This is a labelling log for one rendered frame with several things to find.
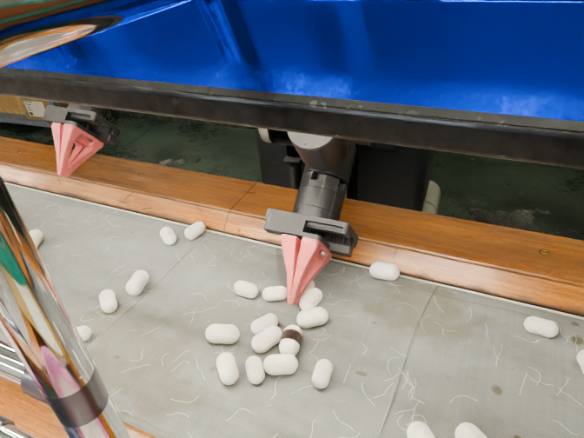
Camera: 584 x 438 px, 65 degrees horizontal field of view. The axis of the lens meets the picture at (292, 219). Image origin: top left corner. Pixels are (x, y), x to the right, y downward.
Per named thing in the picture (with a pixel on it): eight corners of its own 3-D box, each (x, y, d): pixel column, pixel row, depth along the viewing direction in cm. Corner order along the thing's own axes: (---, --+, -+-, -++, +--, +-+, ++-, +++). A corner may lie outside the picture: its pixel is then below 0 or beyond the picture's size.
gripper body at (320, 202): (345, 238, 50) (361, 175, 51) (262, 222, 53) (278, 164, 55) (355, 252, 55) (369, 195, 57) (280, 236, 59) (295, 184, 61)
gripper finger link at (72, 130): (56, 170, 67) (78, 112, 68) (22, 163, 69) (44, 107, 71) (89, 186, 73) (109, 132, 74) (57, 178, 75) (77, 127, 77)
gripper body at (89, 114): (89, 122, 67) (107, 77, 68) (41, 115, 71) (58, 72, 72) (119, 141, 73) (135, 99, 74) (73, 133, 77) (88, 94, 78)
